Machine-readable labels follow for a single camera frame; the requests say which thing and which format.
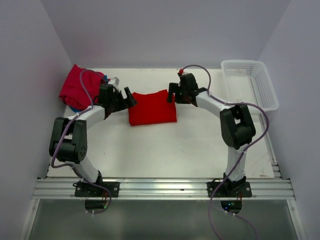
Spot bright red t shirt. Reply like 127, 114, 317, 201
128, 89, 177, 127

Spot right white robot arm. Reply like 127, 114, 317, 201
167, 71, 256, 186

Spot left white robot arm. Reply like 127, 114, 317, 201
49, 83, 138, 185

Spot folded teal t shirt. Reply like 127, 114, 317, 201
64, 72, 109, 113

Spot folded magenta t shirt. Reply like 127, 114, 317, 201
59, 64, 106, 111

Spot white plastic basket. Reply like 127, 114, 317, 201
221, 59, 279, 112

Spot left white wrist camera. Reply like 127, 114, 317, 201
108, 77, 120, 87

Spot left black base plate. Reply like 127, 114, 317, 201
72, 176, 120, 198

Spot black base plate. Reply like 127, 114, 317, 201
72, 176, 120, 198
206, 177, 253, 198

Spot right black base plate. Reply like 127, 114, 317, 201
206, 177, 253, 198

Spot aluminium mounting rail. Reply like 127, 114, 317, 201
32, 177, 295, 200

